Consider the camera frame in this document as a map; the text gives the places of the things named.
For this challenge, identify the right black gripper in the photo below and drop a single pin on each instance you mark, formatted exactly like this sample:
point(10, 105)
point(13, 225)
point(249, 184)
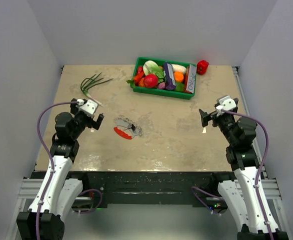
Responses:
point(206, 117)

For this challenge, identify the green vegetable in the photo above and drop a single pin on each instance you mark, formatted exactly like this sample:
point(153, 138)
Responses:
point(179, 87)

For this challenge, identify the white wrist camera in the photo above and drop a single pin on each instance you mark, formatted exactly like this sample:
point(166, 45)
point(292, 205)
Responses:
point(230, 104)
point(89, 106)

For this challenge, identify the green plastic bin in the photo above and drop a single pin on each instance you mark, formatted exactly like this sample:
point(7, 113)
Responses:
point(159, 92)

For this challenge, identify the red apple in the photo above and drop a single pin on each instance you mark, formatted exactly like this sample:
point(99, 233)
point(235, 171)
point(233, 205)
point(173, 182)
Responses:
point(150, 81)

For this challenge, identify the red grey box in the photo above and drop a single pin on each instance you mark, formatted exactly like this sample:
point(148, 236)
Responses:
point(190, 79)

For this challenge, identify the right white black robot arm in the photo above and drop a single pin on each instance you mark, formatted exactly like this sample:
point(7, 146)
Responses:
point(245, 196)

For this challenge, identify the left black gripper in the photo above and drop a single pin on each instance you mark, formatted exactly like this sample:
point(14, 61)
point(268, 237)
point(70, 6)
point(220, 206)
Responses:
point(92, 124)

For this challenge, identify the black base frame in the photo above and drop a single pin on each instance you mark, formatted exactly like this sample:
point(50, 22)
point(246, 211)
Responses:
point(152, 188)

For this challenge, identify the purple white box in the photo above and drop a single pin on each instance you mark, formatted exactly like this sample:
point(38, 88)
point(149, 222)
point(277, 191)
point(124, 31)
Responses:
point(170, 83)

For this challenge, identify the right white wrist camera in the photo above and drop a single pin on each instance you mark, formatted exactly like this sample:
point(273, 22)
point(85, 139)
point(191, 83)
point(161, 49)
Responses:
point(230, 104)

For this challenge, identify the red bell pepper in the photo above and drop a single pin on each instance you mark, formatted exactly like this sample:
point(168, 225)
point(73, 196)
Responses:
point(202, 67)

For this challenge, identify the purple sweet potato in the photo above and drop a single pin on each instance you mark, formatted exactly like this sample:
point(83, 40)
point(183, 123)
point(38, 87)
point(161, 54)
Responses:
point(161, 86)

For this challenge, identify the orange carrot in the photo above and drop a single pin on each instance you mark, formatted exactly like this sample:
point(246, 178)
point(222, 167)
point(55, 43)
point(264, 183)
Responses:
point(141, 83)

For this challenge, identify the green spring onion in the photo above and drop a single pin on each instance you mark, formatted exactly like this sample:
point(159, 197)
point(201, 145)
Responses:
point(91, 82)

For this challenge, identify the orange fruit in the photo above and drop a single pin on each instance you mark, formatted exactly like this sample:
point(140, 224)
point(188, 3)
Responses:
point(179, 77)

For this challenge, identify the white radish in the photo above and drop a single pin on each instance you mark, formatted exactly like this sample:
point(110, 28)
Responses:
point(179, 68)

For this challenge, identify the white green cabbage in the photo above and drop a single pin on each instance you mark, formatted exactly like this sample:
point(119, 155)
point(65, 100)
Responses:
point(150, 67)

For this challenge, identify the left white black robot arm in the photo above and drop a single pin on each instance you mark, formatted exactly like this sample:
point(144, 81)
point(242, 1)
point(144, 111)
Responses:
point(45, 217)

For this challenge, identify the red chili pepper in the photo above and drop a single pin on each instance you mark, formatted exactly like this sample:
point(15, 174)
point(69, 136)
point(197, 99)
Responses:
point(139, 75)

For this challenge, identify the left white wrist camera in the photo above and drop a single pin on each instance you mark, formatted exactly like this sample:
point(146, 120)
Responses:
point(89, 106)

